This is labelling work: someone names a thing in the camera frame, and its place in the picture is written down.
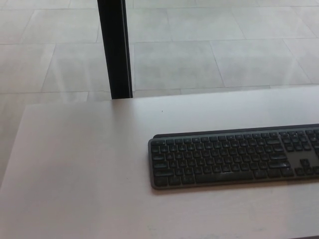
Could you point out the black vertical frame post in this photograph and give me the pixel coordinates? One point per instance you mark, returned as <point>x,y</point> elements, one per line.
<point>115,49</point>

